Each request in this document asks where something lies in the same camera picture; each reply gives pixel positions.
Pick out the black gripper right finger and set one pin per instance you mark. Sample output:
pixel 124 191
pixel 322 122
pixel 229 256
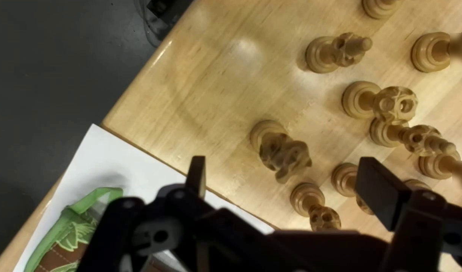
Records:
pixel 380 190

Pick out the light brown pawn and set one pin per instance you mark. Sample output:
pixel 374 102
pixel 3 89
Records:
pixel 343 179

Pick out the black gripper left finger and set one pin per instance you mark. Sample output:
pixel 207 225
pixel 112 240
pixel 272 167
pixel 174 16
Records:
pixel 195 179

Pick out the light brown chess piece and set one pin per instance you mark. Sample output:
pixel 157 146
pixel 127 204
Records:
pixel 308 201

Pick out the artichoke pattern cloth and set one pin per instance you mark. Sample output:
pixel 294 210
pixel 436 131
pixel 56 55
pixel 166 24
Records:
pixel 63 243

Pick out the white paper sheet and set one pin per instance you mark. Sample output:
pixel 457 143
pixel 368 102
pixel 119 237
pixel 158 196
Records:
pixel 101 160

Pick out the light brown bishop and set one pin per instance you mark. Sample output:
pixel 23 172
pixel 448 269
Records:
pixel 326 52

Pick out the light brown rook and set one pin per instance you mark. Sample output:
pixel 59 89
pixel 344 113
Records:
pixel 365 99

